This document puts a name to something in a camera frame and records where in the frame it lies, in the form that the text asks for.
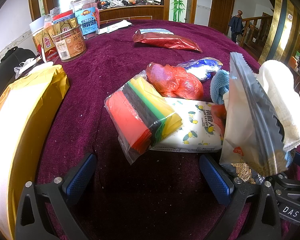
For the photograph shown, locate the gold pillar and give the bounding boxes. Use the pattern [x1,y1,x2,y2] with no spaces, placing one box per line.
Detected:
[257,0,294,67]

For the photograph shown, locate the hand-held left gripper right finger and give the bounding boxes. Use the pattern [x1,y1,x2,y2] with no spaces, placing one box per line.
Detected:
[199,154,282,240]

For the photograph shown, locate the wooden stair railing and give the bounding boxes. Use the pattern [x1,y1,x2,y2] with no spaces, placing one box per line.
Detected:
[236,9,274,52]

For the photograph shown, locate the white plastic bag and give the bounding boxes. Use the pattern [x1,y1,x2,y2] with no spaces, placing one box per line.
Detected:
[14,57,43,78]

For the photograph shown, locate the wooden door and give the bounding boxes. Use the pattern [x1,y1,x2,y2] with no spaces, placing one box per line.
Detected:
[208,0,237,35]

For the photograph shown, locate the red plastic bag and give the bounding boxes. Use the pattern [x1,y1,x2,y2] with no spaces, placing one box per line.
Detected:
[145,62,204,99]

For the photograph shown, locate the red foil packet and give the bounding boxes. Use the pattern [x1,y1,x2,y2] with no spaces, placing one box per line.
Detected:
[132,29,203,53]

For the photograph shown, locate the white paper sheets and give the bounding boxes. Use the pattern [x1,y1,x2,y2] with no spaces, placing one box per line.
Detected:
[97,19,135,35]

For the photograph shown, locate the orange label clear jar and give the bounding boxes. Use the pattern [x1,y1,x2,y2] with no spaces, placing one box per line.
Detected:
[51,25,88,63]

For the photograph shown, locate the gold cardboard box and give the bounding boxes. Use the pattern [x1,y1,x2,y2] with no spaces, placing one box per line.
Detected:
[0,64,70,240]

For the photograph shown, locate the blue white foil packet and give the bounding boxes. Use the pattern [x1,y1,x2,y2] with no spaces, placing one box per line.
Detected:
[176,57,223,82]

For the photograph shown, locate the pale blue lidded cup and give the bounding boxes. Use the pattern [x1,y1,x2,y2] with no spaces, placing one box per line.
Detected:
[29,17,53,37]

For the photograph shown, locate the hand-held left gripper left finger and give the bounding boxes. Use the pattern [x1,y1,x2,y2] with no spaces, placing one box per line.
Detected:
[15,153,97,240]

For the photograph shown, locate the bamboo painted pillar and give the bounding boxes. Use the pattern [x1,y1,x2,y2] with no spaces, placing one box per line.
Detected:
[169,0,189,23]

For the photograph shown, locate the lemon print tissue pack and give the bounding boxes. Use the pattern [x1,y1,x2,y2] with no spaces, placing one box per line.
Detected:
[150,97,227,153]

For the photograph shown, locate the white towel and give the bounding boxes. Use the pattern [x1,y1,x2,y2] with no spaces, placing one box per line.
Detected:
[255,59,300,152]

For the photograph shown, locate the red gold carton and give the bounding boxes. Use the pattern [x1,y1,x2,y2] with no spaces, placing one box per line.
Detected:
[32,28,58,62]
[52,17,78,34]

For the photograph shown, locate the blue white flat pack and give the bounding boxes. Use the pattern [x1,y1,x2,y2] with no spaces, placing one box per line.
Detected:
[139,27,175,35]

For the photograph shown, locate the blue label clear jar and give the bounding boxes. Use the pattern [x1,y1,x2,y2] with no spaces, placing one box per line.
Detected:
[73,0,100,40]

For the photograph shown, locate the purple velvet tablecloth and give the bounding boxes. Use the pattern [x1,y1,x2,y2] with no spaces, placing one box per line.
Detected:
[36,19,300,240]

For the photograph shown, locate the black white snack packet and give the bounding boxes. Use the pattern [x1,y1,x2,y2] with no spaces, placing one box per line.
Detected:
[219,52,291,185]

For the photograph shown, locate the black sofa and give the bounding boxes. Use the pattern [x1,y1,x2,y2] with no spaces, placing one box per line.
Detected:
[0,46,37,110]

